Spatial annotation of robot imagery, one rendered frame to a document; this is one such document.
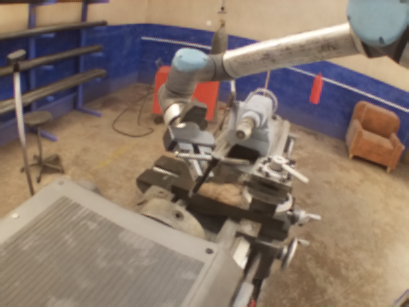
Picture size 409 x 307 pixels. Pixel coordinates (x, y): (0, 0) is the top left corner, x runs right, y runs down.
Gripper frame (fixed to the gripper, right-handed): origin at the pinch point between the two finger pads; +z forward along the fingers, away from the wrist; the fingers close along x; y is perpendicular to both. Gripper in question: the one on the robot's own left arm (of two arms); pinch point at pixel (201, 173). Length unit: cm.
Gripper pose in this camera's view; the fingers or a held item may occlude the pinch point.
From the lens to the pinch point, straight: 72.3
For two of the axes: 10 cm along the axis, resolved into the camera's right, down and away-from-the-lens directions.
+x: -8.4, -1.2, -5.3
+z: 3.0, 7.1, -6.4
